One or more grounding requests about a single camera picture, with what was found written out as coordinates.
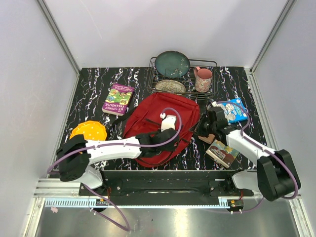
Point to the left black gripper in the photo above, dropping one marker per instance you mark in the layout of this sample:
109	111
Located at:
170	149

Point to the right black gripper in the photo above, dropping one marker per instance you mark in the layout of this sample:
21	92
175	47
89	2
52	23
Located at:
198	128

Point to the red student backpack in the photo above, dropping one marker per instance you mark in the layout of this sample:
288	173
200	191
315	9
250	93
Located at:
145	118

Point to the yellow paperback book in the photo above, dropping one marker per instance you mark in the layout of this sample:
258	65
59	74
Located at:
222	154

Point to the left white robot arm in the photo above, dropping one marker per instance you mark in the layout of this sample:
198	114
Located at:
77	155

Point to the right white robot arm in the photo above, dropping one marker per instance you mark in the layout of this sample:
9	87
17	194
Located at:
275	176

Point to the pink leather wallet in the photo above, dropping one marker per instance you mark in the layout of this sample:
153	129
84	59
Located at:
209	139

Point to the blue picture book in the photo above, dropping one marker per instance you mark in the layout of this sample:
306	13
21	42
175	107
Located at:
233	111

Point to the pink patterned mug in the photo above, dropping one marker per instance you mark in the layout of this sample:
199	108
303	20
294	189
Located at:
203	79

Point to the speckled beige plate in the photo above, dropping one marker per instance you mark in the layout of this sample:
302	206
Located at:
171	86

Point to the purple treehouse book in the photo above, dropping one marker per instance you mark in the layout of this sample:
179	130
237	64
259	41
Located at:
118	99

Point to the orange plastic plate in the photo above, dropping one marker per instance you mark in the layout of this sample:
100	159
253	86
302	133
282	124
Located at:
91	130

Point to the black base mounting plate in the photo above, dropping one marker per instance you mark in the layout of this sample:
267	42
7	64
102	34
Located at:
204	182

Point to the teal ceramic plate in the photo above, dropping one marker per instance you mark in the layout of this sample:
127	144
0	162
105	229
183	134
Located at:
172	64

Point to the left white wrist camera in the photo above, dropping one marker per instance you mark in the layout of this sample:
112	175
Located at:
168	122

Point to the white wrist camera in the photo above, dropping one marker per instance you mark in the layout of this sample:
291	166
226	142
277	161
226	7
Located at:
215	107
168	122

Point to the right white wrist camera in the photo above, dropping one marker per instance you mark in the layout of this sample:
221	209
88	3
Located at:
215	107

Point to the black wire dish rack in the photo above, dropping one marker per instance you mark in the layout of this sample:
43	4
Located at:
188	80

